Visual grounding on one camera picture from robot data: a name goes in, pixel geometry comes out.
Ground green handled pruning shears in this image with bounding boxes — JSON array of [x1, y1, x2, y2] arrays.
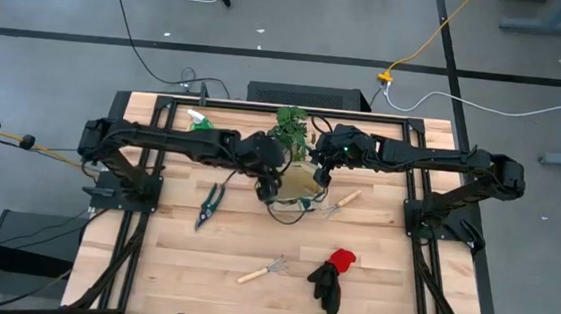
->
[[193, 180, 227, 235]]

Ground long black floor cable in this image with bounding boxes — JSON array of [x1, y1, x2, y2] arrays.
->
[[102, 0, 240, 100]]

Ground yellow extension cable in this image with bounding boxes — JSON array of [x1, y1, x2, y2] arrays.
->
[[376, 0, 478, 92]]

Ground green spray bottle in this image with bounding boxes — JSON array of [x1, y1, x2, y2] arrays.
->
[[184, 108, 217, 135]]

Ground yellow cable with black plug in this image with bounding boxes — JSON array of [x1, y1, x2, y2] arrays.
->
[[0, 129, 100, 177]]

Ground black metal table frame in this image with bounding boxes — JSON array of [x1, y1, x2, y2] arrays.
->
[[66, 86, 504, 314]]

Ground black computer tower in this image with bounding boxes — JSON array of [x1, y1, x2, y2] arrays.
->
[[245, 79, 374, 114]]

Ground white power cable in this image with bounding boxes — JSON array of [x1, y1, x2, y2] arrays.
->
[[381, 78, 561, 126]]

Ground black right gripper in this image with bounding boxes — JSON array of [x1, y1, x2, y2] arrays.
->
[[309, 121, 380, 193]]

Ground green plant in white pot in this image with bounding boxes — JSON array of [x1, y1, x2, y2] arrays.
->
[[264, 103, 317, 163]]

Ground black and red gardening glove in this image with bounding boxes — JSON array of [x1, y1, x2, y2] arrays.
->
[[303, 245, 358, 314]]

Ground black bench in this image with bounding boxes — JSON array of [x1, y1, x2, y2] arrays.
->
[[0, 207, 87, 314]]

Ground canvas gardening bag green trim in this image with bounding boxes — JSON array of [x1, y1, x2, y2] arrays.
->
[[254, 156, 333, 230]]

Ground wooden handled hand rake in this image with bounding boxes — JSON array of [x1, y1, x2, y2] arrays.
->
[[235, 251, 291, 290], [322, 186, 364, 221]]

